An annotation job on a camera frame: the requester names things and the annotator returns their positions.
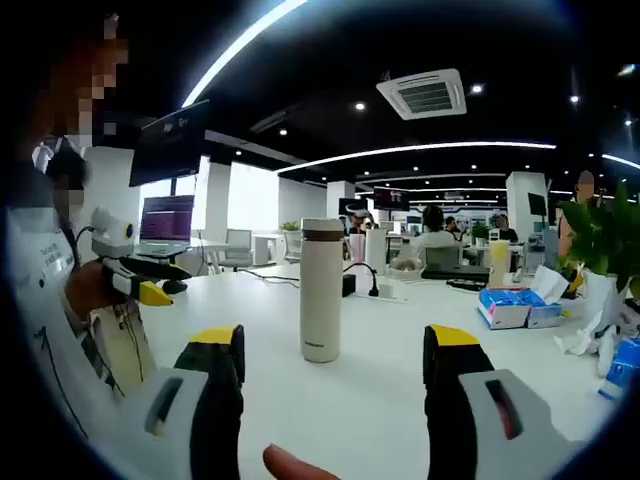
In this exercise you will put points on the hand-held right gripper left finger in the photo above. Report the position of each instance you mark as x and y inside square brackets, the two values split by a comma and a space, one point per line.
[220, 400]

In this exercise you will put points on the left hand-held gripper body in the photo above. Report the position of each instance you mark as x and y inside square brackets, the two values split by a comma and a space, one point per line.
[112, 232]

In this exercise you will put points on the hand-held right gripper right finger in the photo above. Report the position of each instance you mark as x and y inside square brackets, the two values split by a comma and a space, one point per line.
[450, 400]

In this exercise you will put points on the white water cup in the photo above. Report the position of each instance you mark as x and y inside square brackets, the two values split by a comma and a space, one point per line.
[320, 300]

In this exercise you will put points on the white cup lid brown band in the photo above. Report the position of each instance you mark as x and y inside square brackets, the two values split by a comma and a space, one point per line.
[322, 226]

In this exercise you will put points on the yellow drink cup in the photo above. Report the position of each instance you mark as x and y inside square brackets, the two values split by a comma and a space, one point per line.
[499, 265]

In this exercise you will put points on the person's left hand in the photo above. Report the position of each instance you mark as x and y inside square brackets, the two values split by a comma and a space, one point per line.
[92, 292]

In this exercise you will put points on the person's right hand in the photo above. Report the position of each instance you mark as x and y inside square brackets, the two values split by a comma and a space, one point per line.
[300, 467]

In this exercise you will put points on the open laptop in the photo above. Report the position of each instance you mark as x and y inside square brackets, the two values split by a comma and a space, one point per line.
[167, 220]

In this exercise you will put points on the white table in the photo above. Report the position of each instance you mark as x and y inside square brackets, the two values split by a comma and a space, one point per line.
[380, 390]

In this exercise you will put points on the grey office chair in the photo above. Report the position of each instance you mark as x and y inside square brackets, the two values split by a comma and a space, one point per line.
[237, 247]
[292, 247]

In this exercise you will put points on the blue tissue pack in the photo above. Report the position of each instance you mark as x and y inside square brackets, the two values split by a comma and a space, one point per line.
[545, 305]
[622, 370]
[502, 310]

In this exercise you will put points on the white power strip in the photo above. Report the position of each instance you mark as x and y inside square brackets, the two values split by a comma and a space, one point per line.
[395, 300]

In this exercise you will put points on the black patterned box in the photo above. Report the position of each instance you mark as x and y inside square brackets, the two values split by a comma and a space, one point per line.
[467, 285]

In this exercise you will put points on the white charger cube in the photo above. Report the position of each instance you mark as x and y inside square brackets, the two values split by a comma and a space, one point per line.
[386, 291]

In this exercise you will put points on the black flat case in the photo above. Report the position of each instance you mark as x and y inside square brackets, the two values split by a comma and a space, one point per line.
[455, 272]

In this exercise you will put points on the white round container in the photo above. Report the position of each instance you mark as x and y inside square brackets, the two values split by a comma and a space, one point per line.
[405, 270]

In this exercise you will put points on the crumpled white tissue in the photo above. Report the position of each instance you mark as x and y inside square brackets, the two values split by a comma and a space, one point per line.
[575, 342]

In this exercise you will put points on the small green desk plant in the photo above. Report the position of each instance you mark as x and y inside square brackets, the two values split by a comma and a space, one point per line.
[290, 226]

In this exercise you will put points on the black power adapter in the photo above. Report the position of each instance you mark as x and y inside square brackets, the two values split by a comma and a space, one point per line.
[348, 285]

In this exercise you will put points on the white cylinder appliance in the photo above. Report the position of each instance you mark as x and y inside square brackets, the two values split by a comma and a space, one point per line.
[376, 250]

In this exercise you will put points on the small potted plant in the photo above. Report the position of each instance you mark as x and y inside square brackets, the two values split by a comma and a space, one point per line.
[479, 234]

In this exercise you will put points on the pink tumbler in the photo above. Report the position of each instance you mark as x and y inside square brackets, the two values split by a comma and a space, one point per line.
[357, 250]

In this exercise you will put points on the hanging dark screen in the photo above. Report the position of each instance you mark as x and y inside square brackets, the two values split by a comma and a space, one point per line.
[391, 199]

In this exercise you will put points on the pillar mounted monitor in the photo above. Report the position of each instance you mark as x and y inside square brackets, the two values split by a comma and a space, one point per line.
[537, 204]

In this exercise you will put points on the white ceiling light strip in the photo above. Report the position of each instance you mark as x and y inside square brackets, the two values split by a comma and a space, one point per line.
[235, 50]
[425, 148]

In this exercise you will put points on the large green potted plant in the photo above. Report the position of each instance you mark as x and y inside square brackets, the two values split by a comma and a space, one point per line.
[605, 235]

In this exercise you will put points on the ceiling air conditioner vent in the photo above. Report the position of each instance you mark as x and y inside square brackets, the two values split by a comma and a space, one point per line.
[422, 95]

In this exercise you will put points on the large black wall monitor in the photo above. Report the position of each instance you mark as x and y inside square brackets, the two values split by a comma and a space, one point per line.
[165, 145]

